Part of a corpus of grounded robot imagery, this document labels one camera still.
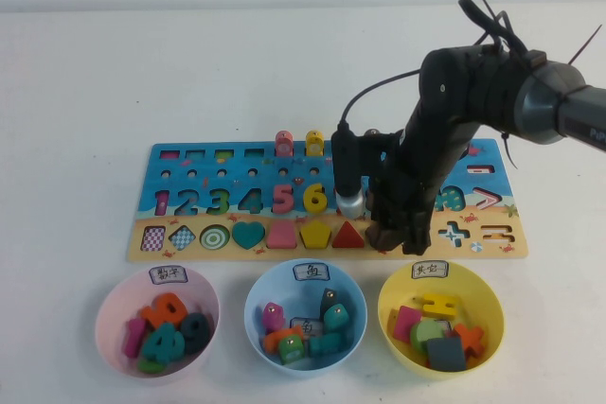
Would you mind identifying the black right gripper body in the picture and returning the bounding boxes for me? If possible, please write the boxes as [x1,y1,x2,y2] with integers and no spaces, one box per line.
[366,170,440,231]

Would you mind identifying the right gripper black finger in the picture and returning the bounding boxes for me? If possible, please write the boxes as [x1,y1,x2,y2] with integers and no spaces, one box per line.
[369,207,404,236]
[401,218,433,256]

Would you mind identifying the brown wooden star piece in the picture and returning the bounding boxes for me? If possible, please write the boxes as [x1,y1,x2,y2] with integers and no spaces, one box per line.
[366,225,404,253]

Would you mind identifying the paper label on yellow bowl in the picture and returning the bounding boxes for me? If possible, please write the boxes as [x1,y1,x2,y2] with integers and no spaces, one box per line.
[411,260,449,279]

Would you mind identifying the red wooden triangle piece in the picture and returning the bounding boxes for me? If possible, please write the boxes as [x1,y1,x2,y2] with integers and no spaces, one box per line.
[330,220,365,249]

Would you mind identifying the yellow wooden pentagon piece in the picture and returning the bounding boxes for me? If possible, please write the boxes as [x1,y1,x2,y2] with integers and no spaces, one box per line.
[299,221,331,250]

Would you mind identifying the yellow wooden equals sign piece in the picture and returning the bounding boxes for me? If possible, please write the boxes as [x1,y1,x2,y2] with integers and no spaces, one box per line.
[420,293,460,322]

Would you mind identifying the pink wooden rectangle piece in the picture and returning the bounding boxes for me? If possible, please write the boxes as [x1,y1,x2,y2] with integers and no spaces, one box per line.
[390,305,422,343]

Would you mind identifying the green wooden circle piece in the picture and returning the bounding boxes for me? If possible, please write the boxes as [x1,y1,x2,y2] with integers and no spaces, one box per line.
[409,318,451,353]

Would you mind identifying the yellow plastic bowl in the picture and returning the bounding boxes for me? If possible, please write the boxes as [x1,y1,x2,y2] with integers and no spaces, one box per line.
[377,259,507,381]

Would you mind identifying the yellow wooden fish piece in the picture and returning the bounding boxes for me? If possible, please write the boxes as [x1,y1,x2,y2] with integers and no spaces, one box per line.
[305,129,326,157]

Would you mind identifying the dark blue wooden fish piece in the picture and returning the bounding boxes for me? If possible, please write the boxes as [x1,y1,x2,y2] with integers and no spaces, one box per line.
[318,288,343,318]

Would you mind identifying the pink wooden trapezoid piece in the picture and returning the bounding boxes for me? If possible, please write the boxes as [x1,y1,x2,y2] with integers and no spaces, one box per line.
[265,222,298,250]

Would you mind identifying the teal wooden fish piece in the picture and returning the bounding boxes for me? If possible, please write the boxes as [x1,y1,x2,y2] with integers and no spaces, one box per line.
[308,331,347,358]
[323,305,351,334]

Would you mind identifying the orange wooden plus piece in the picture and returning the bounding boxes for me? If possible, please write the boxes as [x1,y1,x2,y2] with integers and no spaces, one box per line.
[452,323,487,360]

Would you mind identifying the dark blue wooden square piece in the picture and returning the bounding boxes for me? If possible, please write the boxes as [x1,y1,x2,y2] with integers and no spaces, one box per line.
[425,336,469,372]

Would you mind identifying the pink wooden fish piece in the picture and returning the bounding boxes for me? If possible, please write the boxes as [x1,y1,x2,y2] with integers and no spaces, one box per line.
[274,130,294,158]

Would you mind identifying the teal wooden heart piece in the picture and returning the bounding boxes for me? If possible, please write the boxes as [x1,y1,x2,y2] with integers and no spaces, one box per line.
[230,221,266,251]

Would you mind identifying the blue plastic bowl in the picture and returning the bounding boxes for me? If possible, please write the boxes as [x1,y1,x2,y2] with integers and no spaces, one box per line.
[243,259,368,379]

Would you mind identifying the magenta wooden fish piece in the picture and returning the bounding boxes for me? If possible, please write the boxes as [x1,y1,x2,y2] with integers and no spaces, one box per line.
[261,302,285,335]

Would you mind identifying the colourful wooden puzzle board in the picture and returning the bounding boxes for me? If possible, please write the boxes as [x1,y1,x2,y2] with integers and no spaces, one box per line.
[126,138,529,264]

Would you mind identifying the green wooden fish piece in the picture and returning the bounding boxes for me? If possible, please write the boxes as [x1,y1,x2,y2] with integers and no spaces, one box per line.
[277,333,304,366]

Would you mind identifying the orange wooden fish piece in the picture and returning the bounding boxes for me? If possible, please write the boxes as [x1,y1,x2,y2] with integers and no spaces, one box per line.
[262,327,304,356]

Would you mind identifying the paper label on pink bowl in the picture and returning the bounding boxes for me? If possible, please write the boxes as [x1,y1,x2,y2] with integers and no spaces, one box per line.
[149,265,189,287]

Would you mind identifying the orange wooden number piece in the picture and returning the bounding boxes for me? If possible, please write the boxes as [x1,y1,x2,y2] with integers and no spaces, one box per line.
[140,292,187,329]

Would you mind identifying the green wooden number piece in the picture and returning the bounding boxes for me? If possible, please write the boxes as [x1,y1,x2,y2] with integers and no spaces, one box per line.
[136,357,165,375]

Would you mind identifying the pink plastic bowl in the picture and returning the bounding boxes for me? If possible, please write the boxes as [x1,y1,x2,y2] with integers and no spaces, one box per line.
[94,265,222,379]

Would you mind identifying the yellow wooden number six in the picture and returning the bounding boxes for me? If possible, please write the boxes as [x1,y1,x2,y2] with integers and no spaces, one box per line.
[302,184,329,215]

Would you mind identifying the paper label on blue rim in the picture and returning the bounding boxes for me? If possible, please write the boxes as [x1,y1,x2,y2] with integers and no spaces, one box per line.
[293,262,331,283]

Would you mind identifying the pink wooden number five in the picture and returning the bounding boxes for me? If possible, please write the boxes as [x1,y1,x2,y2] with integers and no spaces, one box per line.
[272,184,297,215]

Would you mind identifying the black zip tie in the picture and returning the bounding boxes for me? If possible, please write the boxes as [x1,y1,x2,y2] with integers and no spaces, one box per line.
[567,24,603,67]
[500,131,520,170]
[469,0,508,48]

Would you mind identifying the loose paper label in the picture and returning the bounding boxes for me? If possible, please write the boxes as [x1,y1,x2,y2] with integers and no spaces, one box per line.
[289,317,326,340]

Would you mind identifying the dark blue wooden number nine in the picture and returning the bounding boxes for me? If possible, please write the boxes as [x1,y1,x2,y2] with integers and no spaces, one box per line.
[181,312,212,356]

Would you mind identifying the teal wooden number four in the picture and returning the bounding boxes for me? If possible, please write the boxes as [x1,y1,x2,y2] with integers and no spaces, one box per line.
[140,322,186,362]

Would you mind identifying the magenta wooden number one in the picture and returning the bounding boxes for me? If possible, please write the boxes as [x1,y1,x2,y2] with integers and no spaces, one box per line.
[123,317,147,359]

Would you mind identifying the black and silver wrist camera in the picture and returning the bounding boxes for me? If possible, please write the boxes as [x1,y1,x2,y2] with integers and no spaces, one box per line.
[330,122,369,220]

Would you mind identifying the black camera cable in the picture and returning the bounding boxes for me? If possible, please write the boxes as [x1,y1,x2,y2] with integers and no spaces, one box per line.
[337,69,423,127]

